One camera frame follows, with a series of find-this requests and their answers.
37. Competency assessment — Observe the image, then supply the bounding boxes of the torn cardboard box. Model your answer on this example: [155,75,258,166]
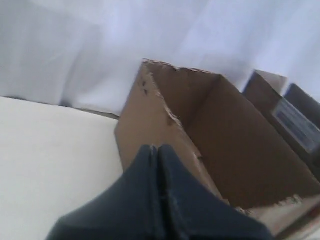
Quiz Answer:
[114,59,320,235]

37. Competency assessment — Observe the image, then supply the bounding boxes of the tall taped cardboard box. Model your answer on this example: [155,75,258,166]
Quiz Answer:
[243,70,320,178]

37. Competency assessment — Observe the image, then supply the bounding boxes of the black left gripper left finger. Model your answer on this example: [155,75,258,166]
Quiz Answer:
[47,145,167,240]

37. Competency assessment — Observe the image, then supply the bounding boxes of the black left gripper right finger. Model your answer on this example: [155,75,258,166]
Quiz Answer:
[158,145,273,240]

